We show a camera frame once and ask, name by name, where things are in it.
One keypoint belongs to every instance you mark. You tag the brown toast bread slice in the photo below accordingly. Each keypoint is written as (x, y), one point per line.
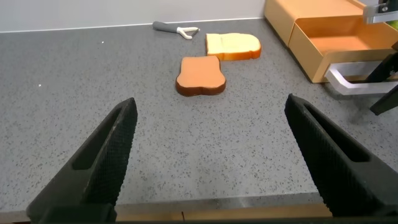
(200, 74)

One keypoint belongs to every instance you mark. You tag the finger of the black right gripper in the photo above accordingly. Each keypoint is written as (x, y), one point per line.
(384, 70)
(387, 104)

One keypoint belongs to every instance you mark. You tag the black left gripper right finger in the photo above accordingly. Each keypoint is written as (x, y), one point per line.
(335, 174)

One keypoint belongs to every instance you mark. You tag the white toast bread slice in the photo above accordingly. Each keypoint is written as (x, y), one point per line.
(231, 44)

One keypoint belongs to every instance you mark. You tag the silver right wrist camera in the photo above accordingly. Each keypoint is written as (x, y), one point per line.
(377, 14)

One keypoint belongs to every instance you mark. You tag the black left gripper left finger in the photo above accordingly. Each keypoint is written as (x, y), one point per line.
(102, 174)

